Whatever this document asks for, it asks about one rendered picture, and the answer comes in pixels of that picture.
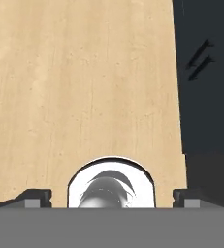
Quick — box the dark grey cupboard run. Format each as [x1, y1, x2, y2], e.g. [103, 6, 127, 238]
[172, 0, 224, 208]

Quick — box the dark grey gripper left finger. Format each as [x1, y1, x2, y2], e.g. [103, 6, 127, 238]
[0, 188, 53, 209]

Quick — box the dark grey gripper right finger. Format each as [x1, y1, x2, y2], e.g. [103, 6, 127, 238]
[172, 188, 224, 209]

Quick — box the black cupboard handle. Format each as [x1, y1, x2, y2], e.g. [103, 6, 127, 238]
[187, 54, 216, 82]
[184, 39, 215, 71]

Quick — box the white and black round thing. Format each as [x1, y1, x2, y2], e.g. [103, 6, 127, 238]
[66, 156, 157, 209]

